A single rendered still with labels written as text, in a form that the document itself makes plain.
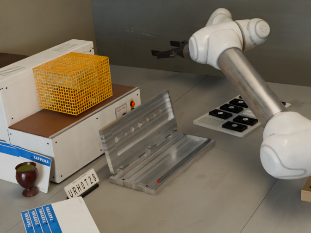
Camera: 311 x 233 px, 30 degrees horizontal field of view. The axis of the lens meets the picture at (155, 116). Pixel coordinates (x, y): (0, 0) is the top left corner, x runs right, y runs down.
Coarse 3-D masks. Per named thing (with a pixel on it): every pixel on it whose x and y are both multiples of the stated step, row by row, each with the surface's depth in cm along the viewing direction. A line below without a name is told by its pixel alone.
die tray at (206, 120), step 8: (288, 104) 267; (208, 112) 266; (232, 112) 264; (240, 112) 263; (200, 120) 259; (208, 120) 258; (216, 120) 257; (224, 120) 257; (232, 120) 256; (216, 128) 250; (224, 128) 249; (248, 128) 247; (256, 128) 248; (240, 136) 242
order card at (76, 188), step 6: (84, 174) 210; (90, 174) 212; (78, 180) 208; (84, 180) 210; (90, 180) 212; (96, 180) 214; (66, 186) 203; (72, 186) 205; (78, 186) 207; (84, 186) 209; (90, 186) 211; (66, 192) 202; (72, 192) 204; (78, 192) 206
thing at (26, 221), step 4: (24, 212) 182; (24, 216) 180; (28, 216) 180; (24, 220) 178; (28, 220) 178; (24, 224) 176; (28, 224) 176; (24, 228) 181; (28, 228) 173; (32, 228) 173; (28, 232) 172; (32, 232) 171
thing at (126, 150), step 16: (160, 96) 236; (128, 112) 222; (144, 112) 229; (112, 128) 214; (128, 128) 221; (144, 128) 229; (160, 128) 236; (176, 128) 245; (112, 144) 212; (128, 144) 221; (144, 144) 227; (112, 160) 212; (128, 160) 219
